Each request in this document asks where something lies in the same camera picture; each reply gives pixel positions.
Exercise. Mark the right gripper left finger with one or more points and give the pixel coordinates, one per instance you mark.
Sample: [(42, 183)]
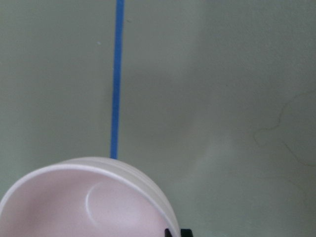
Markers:
[(167, 233)]

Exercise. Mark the pink bowl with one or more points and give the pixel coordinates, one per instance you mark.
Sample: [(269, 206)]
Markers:
[(86, 197)]

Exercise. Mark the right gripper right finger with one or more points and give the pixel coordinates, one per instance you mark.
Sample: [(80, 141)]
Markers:
[(186, 233)]

